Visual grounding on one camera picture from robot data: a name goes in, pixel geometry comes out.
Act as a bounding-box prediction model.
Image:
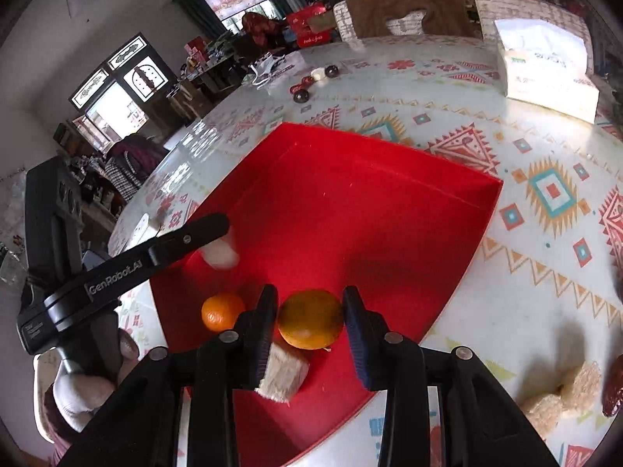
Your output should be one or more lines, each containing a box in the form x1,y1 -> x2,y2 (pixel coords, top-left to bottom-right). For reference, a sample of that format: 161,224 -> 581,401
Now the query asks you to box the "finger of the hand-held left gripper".
145,212 -> 231,273

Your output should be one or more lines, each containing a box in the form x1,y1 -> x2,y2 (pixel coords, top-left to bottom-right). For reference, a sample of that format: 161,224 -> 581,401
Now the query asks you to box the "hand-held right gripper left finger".
56,283 -> 279,467

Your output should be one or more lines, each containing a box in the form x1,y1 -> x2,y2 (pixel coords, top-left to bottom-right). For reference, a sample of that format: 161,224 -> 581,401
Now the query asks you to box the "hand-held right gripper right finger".
342,285 -> 560,467

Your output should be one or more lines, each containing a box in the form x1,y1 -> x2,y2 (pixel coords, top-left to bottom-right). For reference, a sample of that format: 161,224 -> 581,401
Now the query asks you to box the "puffed rice cake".
256,341 -> 310,403
560,361 -> 604,419
520,393 -> 565,441

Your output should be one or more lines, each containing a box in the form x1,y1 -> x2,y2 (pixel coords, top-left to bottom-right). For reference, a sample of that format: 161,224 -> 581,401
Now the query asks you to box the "small mandarin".
201,293 -> 246,334

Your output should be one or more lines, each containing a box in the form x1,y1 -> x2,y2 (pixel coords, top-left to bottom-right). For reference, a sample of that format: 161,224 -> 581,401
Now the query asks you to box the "yellowish orange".
277,289 -> 345,350

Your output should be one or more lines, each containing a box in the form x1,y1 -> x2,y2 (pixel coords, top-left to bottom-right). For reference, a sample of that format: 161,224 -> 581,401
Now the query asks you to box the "red tray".
150,123 -> 504,465

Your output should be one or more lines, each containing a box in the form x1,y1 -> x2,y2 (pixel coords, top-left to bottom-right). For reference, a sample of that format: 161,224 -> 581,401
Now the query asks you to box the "person's left hand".
88,311 -> 143,391

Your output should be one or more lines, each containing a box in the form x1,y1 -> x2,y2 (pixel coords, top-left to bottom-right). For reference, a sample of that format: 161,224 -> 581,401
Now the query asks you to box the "small white disc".
130,214 -> 153,244

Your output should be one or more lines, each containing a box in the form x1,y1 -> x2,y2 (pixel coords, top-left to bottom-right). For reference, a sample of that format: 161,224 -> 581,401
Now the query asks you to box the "plaid garment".
104,135 -> 169,202

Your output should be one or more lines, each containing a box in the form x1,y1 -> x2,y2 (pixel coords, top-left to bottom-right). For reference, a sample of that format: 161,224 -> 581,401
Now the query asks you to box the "door with patterned glass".
70,33 -> 178,149

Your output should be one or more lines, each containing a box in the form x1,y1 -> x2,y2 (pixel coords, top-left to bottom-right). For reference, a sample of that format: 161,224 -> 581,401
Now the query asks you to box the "red gift box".
286,4 -> 336,49

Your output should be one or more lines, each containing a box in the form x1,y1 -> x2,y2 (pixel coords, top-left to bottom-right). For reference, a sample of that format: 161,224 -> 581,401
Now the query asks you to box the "red date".
602,354 -> 623,418

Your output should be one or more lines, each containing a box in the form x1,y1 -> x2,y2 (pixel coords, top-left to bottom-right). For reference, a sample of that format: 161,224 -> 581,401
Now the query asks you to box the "chair with brown cloth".
333,0 -> 475,44

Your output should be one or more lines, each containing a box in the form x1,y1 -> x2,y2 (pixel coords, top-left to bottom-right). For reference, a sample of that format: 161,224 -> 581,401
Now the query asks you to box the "white tissue pack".
493,17 -> 600,124

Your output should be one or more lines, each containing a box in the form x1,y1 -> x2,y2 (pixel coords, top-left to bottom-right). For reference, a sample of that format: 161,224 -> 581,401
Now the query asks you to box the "white padded chair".
474,0 -> 593,76

